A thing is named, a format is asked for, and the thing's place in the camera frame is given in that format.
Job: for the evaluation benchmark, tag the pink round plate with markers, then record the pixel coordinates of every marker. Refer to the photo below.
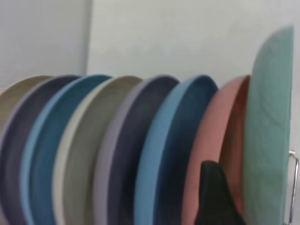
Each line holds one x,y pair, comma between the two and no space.
206,131

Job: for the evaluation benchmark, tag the green round plate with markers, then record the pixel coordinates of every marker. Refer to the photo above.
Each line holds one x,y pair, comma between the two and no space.
267,117

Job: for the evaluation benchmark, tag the beige round plate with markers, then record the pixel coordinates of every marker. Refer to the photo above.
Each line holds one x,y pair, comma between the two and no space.
79,152
23,89

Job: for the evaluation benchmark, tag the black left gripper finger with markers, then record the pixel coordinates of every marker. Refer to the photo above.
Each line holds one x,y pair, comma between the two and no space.
215,201

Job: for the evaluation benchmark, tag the dark purple round plate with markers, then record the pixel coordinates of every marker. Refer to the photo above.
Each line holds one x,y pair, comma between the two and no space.
126,140
14,140

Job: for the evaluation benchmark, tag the teal blue round plate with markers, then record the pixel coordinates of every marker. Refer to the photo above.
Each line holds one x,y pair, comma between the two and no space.
47,140

